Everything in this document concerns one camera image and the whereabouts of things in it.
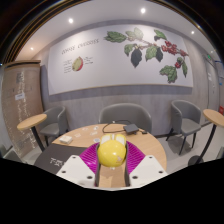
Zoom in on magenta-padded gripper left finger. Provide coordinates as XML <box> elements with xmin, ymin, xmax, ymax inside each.
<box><xmin>55</xmin><ymin>142</ymin><xmax>102</xmax><ymax>188</ymax></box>

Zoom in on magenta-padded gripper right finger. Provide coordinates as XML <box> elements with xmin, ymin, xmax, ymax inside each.
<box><xmin>123</xmin><ymin>140</ymin><xmax>169</xmax><ymax>188</ymax></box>

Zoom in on yellow computer mouse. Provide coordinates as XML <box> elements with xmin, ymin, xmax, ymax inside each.
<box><xmin>97</xmin><ymin>133</ymin><xmax>128</xmax><ymax>168</ymax></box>

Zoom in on dark grey mouse pad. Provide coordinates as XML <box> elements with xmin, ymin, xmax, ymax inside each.
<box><xmin>33</xmin><ymin>143</ymin><xmax>88</xmax><ymax>175</ymax></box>

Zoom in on small white box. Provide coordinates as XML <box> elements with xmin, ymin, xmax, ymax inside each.
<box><xmin>59</xmin><ymin>135</ymin><xmax>74</xmax><ymax>145</ymax></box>

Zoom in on black adapter block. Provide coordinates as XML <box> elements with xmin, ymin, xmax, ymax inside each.
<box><xmin>123</xmin><ymin>123</ymin><xmax>140</xmax><ymax>135</ymax></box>

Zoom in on grey armchair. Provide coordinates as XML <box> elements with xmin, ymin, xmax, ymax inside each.
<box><xmin>39</xmin><ymin>105</ymin><xmax>70</xmax><ymax>147</ymax></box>
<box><xmin>98</xmin><ymin>102</ymin><xmax>153</xmax><ymax>134</ymax></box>
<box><xmin>165</xmin><ymin>99</ymin><xmax>203</xmax><ymax>156</ymax></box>
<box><xmin>2</xmin><ymin>146</ymin><xmax>28</xmax><ymax>165</ymax></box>

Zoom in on tan perforated panel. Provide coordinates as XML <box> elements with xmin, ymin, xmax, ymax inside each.
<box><xmin>1</xmin><ymin>59</ymin><xmax>45</xmax><ymax>151</ymax></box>

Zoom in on ceiling spotlights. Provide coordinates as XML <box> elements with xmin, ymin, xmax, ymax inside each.
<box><xmin>29</xmin><ymin>7</ymin><xmax>196</xmax><ymax>52</ymax></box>

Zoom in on black cable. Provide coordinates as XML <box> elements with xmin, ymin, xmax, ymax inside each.
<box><xmin>101</xmin><ymin>120</ymin><xmax>148</xmax><ymax>135</ymax></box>

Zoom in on coffee plant wall mural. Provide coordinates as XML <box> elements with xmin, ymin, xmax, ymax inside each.
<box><xmin>47</xmin><ymin>23</ymin><xmax>194</xmax><ymax>97</ymax></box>

